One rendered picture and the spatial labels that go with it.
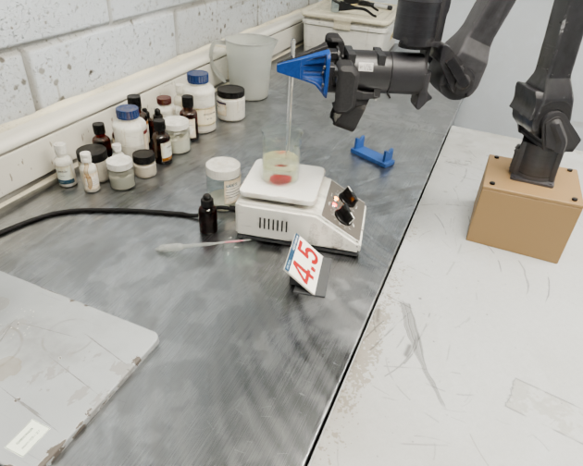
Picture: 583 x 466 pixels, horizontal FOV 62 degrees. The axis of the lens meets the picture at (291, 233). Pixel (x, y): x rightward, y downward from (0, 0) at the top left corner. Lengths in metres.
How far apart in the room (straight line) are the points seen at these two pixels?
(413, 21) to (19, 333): 0.63
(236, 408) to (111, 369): 0.15
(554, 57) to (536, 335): 0.38
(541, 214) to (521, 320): 0.18
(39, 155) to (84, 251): 0.25
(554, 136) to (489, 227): 0.17
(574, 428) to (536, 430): 0.04
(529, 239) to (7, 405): 0.74
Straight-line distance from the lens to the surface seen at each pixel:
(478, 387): 0.63
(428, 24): 0.71
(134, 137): 0.98
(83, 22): 1.09
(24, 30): 0.99
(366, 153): 1.08
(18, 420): 0.59
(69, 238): 0.83
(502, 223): 0.84
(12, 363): 0.64
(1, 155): 0.94
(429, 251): 0.81
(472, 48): 0.74
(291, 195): 0.73
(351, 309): 0.67
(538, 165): 0.85
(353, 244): 0.74
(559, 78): 0.81
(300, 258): 0.70
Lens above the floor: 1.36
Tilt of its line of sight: 35 degrees down
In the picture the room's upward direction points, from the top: 4 degrees clockwise
